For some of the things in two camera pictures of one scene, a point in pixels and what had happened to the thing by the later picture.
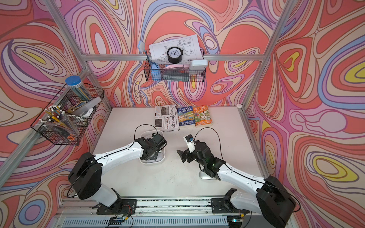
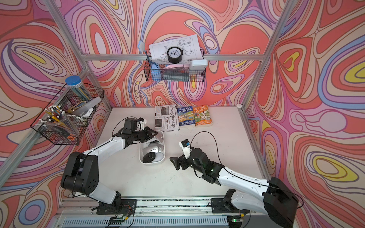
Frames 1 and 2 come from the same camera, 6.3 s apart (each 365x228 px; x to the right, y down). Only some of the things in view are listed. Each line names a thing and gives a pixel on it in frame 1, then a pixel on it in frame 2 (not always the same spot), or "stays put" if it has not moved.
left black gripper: x=155 y=156 → x=147 y=131
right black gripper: x=187 y=153 → x=177 y=162
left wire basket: x=65 y=118 stays put
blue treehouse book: x=186 y=118 stays put
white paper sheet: x=189 y=45 stays put
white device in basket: x=198 y=64 stays put
